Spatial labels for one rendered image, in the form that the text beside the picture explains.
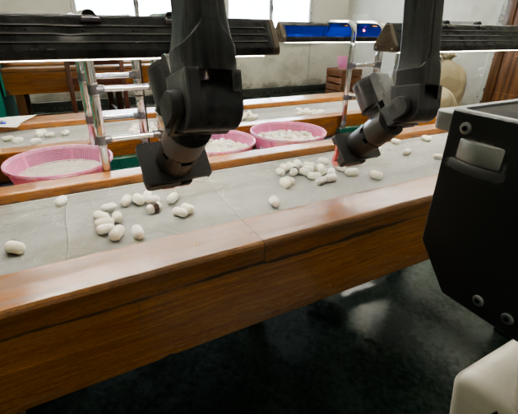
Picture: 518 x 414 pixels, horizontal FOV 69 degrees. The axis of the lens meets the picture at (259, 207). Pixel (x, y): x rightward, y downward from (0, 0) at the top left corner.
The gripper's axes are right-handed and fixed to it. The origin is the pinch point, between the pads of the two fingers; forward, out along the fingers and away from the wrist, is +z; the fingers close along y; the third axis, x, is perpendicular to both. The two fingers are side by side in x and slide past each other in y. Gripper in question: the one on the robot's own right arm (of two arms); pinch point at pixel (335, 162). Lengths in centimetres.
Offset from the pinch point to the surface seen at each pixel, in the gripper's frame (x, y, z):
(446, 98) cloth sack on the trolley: -85, -266, 146
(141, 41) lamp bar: -27.7, 38.6, -7.3
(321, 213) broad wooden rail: 12.0, 12.7, -6.4
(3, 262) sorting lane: 5, 68, 5
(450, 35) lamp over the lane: -29, -50, -7
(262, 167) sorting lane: -8.9, 7.1, 21.5
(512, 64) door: -130, -437, 167
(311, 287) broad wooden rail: 25.0, 17.0, -0.5
